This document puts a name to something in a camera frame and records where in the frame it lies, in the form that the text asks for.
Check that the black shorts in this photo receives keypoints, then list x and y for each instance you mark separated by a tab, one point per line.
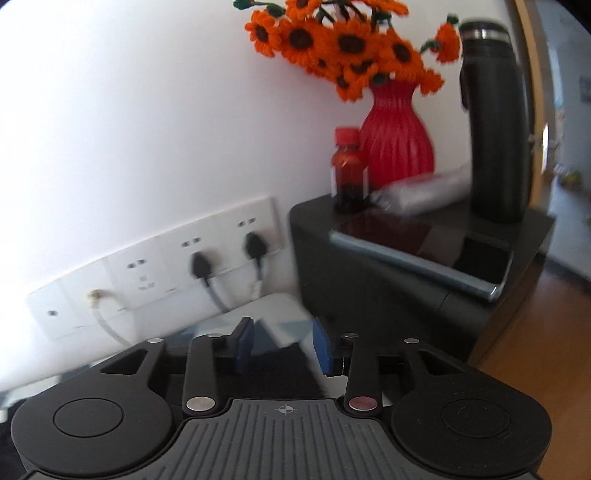
295	374

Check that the amber bottle with red cap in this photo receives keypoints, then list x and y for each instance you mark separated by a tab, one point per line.
348	170

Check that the black thermos bottle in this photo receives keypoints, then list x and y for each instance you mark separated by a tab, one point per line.
498	138

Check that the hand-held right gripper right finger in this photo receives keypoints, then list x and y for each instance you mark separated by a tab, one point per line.
323	348

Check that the orange artificial flower bouquet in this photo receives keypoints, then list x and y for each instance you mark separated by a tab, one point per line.
351	44

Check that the white blank wall plate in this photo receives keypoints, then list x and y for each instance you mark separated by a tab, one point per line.
51	314

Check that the wooden door frame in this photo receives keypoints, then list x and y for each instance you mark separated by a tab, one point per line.
531	92

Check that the white wall socket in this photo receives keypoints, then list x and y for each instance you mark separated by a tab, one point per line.
180	251
141	277
258	217

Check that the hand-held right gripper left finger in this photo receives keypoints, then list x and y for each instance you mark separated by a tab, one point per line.
244	346

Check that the geometric patterned bed sheet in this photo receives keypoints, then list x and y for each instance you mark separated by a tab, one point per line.
277	309

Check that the red ribbed vase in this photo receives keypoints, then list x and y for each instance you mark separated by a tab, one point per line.
397	143

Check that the black nightstand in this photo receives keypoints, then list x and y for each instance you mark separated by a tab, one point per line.
369	300

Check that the clear plastic bag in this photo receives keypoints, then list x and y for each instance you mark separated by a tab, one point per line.
425	189

